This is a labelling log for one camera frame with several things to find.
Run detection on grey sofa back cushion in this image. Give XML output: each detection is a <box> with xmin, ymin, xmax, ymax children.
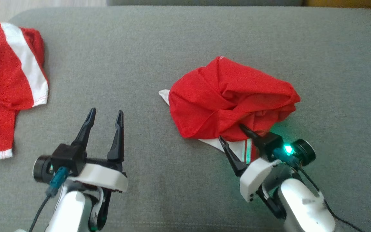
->
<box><xmin>107</xmin><ymin>0</ymin><xmax>303</xmax><ymax>6</ymax></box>

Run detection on red jersey with number print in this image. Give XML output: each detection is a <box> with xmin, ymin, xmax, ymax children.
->
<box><xmin>159</xmin><ymin>56</ymin><xmax>301</xmax><ymax>163</ymax></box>

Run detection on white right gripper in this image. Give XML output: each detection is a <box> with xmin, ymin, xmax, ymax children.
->
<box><xmin>219</xmin><ymin>124</ymin><xmax>281</xmax><ymax>203</ymax></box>

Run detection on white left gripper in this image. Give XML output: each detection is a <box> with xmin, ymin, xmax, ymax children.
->
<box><xmin>67</xmin><ymin>108</ymin><xmax>128</xmax><ymax>193</ymax></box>

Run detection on grey sofa seat cushion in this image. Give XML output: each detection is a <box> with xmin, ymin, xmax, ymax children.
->
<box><xmin>0</xmin><ymin>6</ymin><xmax>371</xmax><ymax>232</ymax></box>

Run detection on yellow sofa cushion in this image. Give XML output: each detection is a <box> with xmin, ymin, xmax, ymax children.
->
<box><xmin>303</xmin><ymin>0</ymin><xmax>371</xmax><ymax>9</ymax></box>

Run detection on red shorts with white stripe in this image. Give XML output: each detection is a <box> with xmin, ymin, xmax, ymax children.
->
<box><xmin>0</xmin><ymin>22</ymin><xmax>49</xmax><ymax>160</ymax></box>

